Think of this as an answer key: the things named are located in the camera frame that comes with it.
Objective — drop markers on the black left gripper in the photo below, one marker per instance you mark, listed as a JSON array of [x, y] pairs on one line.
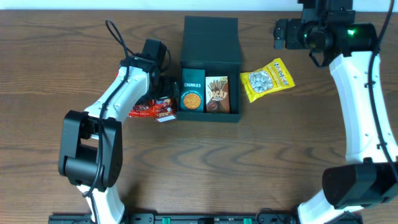
[[169, 91]]

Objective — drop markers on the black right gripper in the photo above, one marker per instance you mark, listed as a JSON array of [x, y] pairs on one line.
[[293, 26]]

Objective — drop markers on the teal Chunkies cookie box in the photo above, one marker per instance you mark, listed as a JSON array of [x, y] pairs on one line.
[[192, 90]]

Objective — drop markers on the red Hello Panda box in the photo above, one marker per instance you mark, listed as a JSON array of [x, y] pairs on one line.
[[164, 110]]

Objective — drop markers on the red Hacks candy bag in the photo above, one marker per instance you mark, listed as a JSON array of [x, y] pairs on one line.
[[141, 110]]

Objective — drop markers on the yellow Hacks candy bag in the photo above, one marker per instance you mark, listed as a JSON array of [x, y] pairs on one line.
[[270, 78]]

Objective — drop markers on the Pocky chocolate stick box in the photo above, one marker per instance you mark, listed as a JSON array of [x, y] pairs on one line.
[[217, 94]]

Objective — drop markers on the dark green box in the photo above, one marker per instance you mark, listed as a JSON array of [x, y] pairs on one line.
[[212, 44]]

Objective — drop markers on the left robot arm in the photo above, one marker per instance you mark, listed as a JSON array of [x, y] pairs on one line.
[[91, 150]]

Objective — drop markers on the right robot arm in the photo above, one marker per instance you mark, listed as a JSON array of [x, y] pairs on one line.
[[350, 51]]

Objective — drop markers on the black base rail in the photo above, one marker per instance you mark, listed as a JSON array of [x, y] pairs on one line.
[[266, 217]]

